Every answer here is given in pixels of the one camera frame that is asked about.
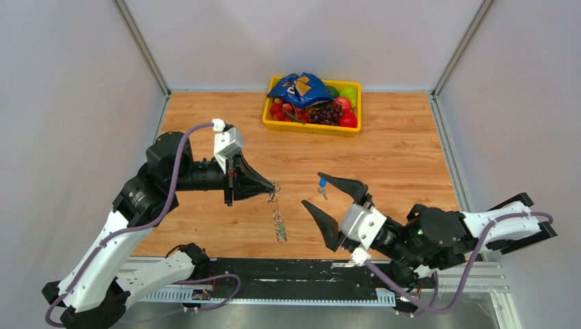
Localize green apple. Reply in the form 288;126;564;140
339;86;359;108

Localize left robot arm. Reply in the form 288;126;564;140
42;125;275;328

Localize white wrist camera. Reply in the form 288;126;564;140
212;119;244;174
339;204;387;267

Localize blue chips bag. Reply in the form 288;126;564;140
267;73;336;108

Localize silver key with blue tag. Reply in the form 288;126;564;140
317;178;328;200

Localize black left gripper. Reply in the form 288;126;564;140
169;149;275;205

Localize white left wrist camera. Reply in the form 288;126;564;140
212;119;244;174

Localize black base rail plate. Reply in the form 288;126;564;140
165;256;436;302

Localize red apple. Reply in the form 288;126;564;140
333;97;353;112

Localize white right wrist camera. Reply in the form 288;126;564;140
339;204;387;267

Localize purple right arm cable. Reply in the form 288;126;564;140
362;210;556;317

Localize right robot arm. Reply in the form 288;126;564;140
302;173;557;287

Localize yellow plastic bin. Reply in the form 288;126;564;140
262;76;362;136

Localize red cherry cluster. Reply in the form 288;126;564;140
269;97;310;123

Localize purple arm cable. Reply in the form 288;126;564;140
362;210;556;317
44;121;244;329

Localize red tomato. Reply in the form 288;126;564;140
339;112;358;128

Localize dark green avocado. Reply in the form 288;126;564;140
326;85;340;98

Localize large metal key organizer ring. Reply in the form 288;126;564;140
267;182;288;244

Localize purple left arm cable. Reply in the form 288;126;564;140
44;121;244;329

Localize purple grape bunch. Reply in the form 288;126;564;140
308;103;344;126

